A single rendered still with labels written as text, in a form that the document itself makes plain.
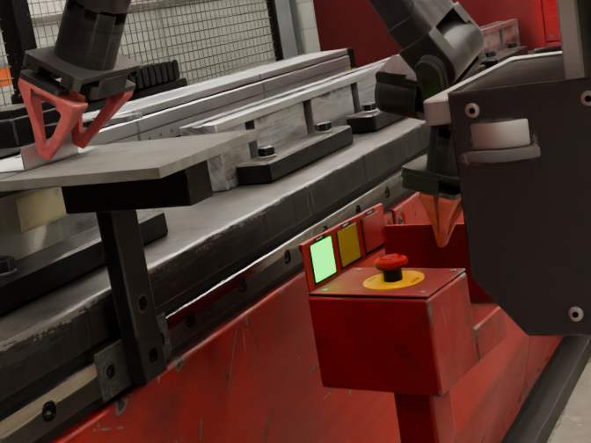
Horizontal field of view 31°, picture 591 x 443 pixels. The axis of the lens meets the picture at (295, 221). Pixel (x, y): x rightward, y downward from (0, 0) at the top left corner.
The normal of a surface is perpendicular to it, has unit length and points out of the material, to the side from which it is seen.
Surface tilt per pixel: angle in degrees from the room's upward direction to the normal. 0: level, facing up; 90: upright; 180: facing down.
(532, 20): 90
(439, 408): 90
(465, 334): 90
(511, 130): 90
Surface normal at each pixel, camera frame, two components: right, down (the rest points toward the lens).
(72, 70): 0.31, -0.86
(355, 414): 0.89, -0.05
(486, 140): -0.61, 0.26
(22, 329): -0.16, -0.97
